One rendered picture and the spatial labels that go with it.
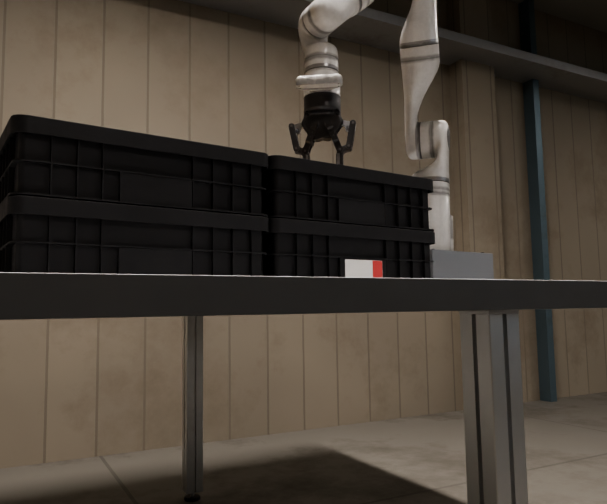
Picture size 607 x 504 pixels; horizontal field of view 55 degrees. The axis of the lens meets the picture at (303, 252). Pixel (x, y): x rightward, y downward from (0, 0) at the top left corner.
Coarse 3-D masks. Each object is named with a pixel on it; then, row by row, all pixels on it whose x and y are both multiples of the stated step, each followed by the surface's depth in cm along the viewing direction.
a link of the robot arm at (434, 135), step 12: (420, 132) 141; (432, 132) 140; (444, 132) 140; (420, 144) 141; (432, 144) 140; (444, 144) 139; (432, 156) 143; (444, 156) 139; (432, 168) 139; (444, 168) 139; (444, 180) 140
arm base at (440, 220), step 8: (440, 184) 139; (448, 184) 141; (432, 192) 139; (440, 192) 139; (448, 192) 141; (432, 200) 138; (440, 200) 139; (448, 200) 140; (432, 208) 138; (440, 208) 138; (448, 208) 140; (432, 216) 138; (440, 216) 138; (448, 216) 140; (432, 224) 138; (440, 224) 138; (448, 224) 139; (440, 232) 138; (448, 232) 139; (440, 240) 138; (448, 240) 139; (432, 248) 137; (440, 248) 137; (448, 248) 139
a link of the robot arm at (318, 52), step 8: (304, 24) 119; (304, 32) 120; (304, 40) 119; (312, 40) 120; (320, 40) 121; (304, 48) 118; (312, 48) 116; (320, 48) 115; (328, 48) 115; (336, 48) 117; (312, 56) 116; (320, 56) 115; (328, 56) 115; (336, 56) 117; (304, 64) 118; (312, 64) 115; (320, 64) 115; (328, 64) 115; (336, 64) 116
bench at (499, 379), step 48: (0, 288) 48; (48, 288) 50; (96, 288) 52; (144, 288) 54; (192, 288) 56; (240, 288) 58; (288, 288) 61; (336, 288) 64; (384, 288) 67; (432, 288) 70; (480, 288) 74; (528, 288) 78; (576, 288) 83; (192, 336) 208; (480, 336) 82; (192, 384) 206; (480, 384) 82; (192, 432) 204; (480, 432) 83; (192, 480) 203; (480, 480) 82
